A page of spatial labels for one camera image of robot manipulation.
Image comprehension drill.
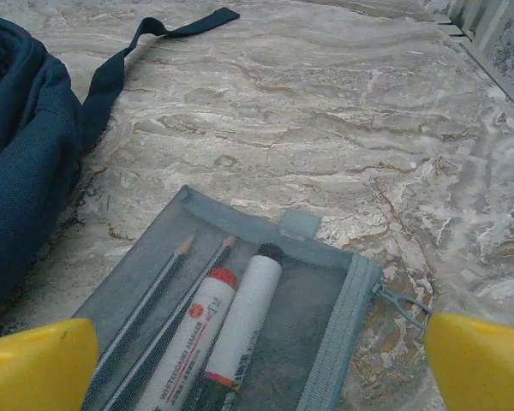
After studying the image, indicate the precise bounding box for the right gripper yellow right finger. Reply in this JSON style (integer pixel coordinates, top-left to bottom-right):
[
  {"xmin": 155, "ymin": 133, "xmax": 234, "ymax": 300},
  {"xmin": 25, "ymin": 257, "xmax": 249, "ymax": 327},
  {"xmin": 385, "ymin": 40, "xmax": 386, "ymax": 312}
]
[{"xmin": 423, "ymin": 311, "xmax": 514, "ymax": 411}]

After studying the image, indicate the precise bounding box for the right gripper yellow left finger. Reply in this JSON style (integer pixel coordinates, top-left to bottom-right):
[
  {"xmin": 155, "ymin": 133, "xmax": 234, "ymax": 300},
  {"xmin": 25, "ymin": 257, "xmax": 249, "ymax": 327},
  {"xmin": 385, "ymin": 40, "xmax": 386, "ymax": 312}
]
[{"xmin": 0, "ymin": 317, "xmax": 101, "ymax": 411}]

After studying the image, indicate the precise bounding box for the grey pencil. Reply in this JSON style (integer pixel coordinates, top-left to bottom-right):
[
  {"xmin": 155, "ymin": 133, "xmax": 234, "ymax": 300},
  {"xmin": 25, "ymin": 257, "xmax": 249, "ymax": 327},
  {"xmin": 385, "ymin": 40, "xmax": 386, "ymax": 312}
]
[
  {"xmin": 94, "ymin": 233, "xmax": 198, "ymax": 380},
  {"xmin": 102, "ymin": 235, "xmax": 239, "ymax": 411}
]

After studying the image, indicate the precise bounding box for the white cylindrical marker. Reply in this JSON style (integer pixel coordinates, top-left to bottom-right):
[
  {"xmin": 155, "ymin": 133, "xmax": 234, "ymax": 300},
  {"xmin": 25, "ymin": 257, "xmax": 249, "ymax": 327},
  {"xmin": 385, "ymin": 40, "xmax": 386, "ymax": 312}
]
[{"xmin": 199, "ymin": 255, "xmax": 284, "ymax": 411}]

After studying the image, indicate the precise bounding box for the aluminium frame post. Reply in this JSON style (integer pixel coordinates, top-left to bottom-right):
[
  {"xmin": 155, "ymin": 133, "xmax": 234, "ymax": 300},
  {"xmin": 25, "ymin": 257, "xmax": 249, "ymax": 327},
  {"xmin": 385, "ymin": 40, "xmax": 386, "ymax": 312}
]
[{"xmin": 447, "ymin": 0, "xmax": 513, "ymax": 44}]

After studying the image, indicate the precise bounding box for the aluminium side rail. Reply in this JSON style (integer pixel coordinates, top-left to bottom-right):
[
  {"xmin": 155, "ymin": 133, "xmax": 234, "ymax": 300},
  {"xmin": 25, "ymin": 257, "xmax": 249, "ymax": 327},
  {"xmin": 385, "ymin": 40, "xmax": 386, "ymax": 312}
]
[{"xmin": 437, "ymin": 16, "xmax": 514, "ymax": 113}]

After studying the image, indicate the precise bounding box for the red capped whiteboard marker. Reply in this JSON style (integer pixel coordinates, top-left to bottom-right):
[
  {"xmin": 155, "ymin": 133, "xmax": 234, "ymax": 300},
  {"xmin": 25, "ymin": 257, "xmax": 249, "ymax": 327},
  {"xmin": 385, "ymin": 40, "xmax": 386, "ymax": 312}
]
[{"xmin": 133, "ymin": 267, "xmax": 240, "ymax": 411}]

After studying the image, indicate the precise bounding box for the navy blue backpack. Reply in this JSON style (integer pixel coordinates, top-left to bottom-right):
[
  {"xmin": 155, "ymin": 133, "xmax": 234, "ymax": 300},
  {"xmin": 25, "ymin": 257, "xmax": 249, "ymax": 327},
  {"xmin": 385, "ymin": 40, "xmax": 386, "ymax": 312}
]
[{"xmin": 0, "ymin": 6, "xmax": 242, "ymax": 331}]

